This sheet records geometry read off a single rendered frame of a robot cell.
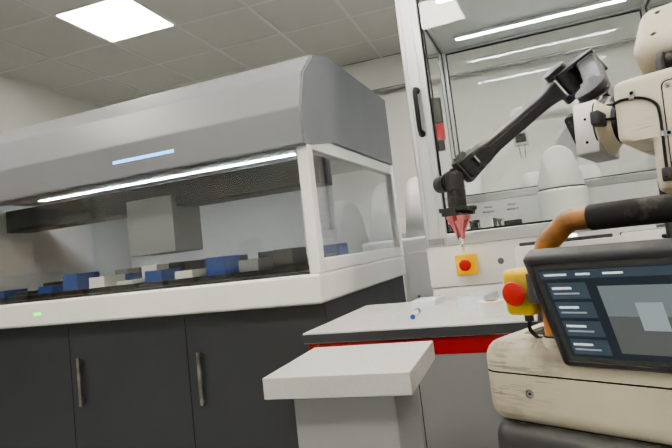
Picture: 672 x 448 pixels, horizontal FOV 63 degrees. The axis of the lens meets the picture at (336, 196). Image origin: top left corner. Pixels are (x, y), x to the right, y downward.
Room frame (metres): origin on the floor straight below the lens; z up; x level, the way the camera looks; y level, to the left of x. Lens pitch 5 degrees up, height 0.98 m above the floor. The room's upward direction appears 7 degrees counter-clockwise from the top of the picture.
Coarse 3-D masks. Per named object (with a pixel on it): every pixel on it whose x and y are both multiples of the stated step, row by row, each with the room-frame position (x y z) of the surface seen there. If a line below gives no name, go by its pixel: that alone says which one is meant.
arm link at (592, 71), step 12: (576, 60) 1.55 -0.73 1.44; (588, 60) 1.51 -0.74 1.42; (600, 60) 1.53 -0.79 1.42; (564, 72) 1.58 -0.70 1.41; (576, 72) 1.59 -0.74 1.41; (588, 72) 1.44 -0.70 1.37; (600, 72) 1.37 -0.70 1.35; (564, 84) 1.60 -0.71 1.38; (576, 84) 1.58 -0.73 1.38; (588, 84) 1.27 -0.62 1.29; (600, 84) 1.22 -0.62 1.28; (576, 96) 1.27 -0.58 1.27; (588, 96) 1.23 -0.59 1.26
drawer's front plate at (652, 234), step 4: (664, 228) 1.76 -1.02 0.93; (624, 232) 1.80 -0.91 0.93; (628, 232) 1.79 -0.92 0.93; (632, 232) 1.79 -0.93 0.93; (636, 232) 1.78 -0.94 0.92; (640, 232) 1.78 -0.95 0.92; (644, 232) 1.78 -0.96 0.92; (648, 232) 1.77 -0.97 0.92; (652, 232) 1.77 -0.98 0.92; (656, 232) 1.77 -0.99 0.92; (660, 232) 1.76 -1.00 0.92; (664, 232) 1.76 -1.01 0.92; (624, 236) 1.80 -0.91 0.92; (628, 236) 1.79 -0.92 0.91; (632, 236) 1.79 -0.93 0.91; (636, 236) 1.79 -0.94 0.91; (640, 236) 1.78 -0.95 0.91; (644, 236) 1.78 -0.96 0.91; (648, 236) 1.77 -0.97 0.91; (652, 236) 1.77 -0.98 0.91; (656, 236) 1.77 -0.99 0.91; (660, 236) 1.76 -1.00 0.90; (628, 240) 1.79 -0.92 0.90; (632, 240) 1.79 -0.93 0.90; (636, 240) 1.79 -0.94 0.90; (640, 240) 1.78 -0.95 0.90
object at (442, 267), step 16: (656, 224) 1.78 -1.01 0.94; (512, 240) 1.94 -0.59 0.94; (528, 240) 1.92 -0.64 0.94; (576, 240) 2.25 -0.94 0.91; (432, 256) 2.04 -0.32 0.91; (448, 256) 2.01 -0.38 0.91; (480, 256) 1.98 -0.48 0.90; (496, 256) 1.96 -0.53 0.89; (512, 256) 1.94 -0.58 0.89; (432, 272) 2.04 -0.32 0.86; (448, 272) 2.02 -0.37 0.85; (480, 272) 1.98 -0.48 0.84; (496, 272) 1.96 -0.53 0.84
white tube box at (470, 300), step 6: (468, 294) 1.73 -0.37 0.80; (474, 294) 1.70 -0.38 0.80; (480, 294) 1.68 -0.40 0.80; (486, 294) 1.66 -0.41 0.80; (492, 294) 1.70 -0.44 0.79; (498, 294) 1.74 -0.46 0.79; (462, 300) 1.68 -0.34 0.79; (468, 300) 1.67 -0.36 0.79; (474, 300) 1.66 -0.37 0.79; (462, 306) 1.68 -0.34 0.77; (468, 306) 1.67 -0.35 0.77; (474, 306) 1.66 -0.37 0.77
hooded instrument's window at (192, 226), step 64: (64, 192) 2.33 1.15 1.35; (128, 192) 2.21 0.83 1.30; (192, 192) 2.11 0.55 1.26; (256, 192) 2.01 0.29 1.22; (320, 192) 2.07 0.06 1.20; (384, 192) 2.90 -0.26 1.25; (0, 256) 2.47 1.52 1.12; (64, 256) 2.34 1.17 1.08; (128, 256) 2.22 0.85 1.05; (192, 256) 2.12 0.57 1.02; (256, 256) 2.02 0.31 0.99
